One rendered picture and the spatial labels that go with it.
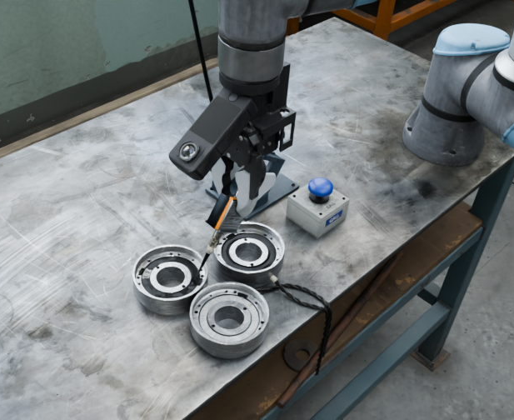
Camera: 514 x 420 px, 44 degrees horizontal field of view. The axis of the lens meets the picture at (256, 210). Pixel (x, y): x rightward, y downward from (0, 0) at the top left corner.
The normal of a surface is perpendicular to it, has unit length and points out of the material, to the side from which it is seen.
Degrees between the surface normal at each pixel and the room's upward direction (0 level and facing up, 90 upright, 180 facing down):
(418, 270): 0
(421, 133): 72
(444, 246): 0
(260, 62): 90
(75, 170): 0
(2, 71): 90
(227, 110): 32
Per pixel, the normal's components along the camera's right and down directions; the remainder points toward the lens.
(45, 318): 0.06, -0.74
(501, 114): -0.83, 0.33
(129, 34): 0.70, 0.50
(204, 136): -0.32, -0.39
